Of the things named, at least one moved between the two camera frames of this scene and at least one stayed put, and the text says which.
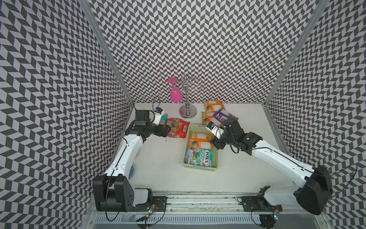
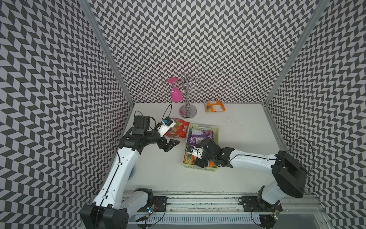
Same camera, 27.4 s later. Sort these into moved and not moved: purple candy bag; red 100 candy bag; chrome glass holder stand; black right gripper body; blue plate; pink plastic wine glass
Moved: black right gripper body; purple candy bag
Not moved: red 100 candy bag; chrome glass holder stand; pink plastic wine glass; blue plate
